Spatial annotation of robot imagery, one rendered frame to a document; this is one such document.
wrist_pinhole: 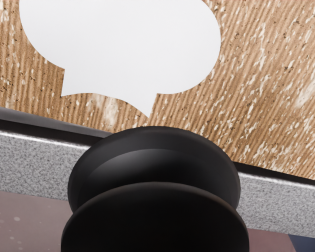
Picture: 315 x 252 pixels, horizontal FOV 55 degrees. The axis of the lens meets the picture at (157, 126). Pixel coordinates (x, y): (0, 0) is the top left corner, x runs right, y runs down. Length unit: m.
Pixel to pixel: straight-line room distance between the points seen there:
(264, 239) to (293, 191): 1.62
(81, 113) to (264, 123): 0.17
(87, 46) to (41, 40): 0.03
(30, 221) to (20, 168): 1.53
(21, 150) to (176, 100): 0.17
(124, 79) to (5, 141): 0.15
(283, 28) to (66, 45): 0.17
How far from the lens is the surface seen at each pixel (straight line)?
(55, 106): 0.28
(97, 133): 0.31
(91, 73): 0.25
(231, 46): 0.26
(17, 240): 2.04
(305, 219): 0.43
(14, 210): 1.85
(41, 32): 0.25
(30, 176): 0.37
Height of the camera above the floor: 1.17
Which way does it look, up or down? 59 degrees down
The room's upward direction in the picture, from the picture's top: 178 degrees clockwise
